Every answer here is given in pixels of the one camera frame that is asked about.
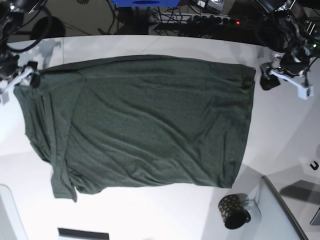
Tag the white rounded panel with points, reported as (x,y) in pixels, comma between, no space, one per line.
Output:
(11,226)

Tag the blue box with oval hole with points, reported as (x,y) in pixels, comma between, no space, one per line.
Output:
(145,3)

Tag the black mug with gold dots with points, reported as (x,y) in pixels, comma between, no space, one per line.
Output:
(233,212)

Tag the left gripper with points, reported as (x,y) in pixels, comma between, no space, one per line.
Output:
(294,61)

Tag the dark green t-shirt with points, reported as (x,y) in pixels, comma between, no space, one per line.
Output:
(139,121)

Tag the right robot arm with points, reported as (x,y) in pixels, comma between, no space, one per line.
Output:
(12,13)

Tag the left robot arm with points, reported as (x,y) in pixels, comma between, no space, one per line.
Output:
(290,18)

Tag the small black hook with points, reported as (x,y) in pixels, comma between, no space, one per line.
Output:
(315,165)

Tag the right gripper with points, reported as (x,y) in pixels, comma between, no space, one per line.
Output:
(11,75)

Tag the black power strip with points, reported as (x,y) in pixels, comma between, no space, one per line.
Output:
(191,18)

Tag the grey metal side table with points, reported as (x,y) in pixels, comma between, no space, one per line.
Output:
(291,212)

